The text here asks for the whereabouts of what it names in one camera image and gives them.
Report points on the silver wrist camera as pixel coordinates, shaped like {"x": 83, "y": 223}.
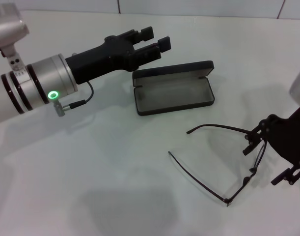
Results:
{"x": 7, "y": 29}

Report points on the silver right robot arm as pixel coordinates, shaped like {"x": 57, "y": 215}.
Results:
{"x": 299, "y": 86}

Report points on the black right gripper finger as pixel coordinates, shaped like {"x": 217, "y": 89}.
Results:
{"x": 287, "y": 175}
{"x": 253, "y": 142}

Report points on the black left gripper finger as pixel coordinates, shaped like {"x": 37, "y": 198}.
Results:
{"x": 147, "y": 33}
{"x": 164, "y": 44}

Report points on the black glasses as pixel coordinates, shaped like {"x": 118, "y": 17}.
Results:
{"x": 227, "y": 202}

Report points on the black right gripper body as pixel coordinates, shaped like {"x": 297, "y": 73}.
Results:
{"x": 289, "y": 137}

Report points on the black glasses case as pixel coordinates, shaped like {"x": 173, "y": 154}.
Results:
{"x": 171, "y": 96}

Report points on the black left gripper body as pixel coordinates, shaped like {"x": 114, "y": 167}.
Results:
{"x": 103, "y": 61}

